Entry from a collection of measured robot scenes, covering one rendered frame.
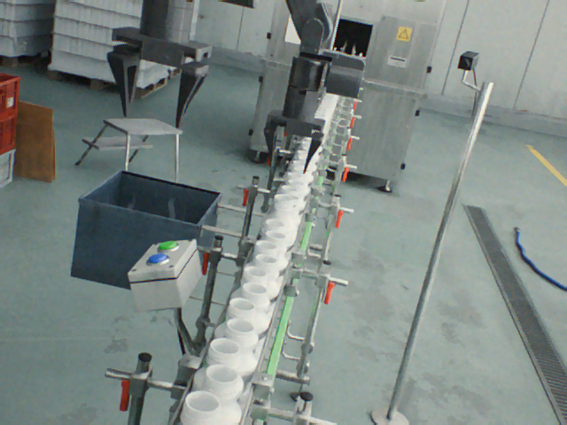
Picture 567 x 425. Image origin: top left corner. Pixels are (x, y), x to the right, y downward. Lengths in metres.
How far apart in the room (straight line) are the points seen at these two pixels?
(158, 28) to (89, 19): 7.15
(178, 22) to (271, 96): 5.20
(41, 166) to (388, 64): 2.81
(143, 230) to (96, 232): 0.12
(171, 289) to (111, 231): 0.76
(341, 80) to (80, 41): 6.86
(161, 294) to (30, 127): 3.69
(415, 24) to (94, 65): 3.61
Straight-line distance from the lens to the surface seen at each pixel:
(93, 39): 7.99
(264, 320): 1.02
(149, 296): 1.16
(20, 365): 2.96
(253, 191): 1.74
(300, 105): 1.26
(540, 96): 11.82
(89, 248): 1.92
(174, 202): 2.14
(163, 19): 0.83
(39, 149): 4.83
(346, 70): 1.25
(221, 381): 0.83
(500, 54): 11.63
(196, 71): 0.82
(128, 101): 0.88
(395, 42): 5.93
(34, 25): 8.83
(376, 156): 6.06
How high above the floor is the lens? 1.59
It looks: 18 degrees down
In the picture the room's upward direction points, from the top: 12 degrees clockwise
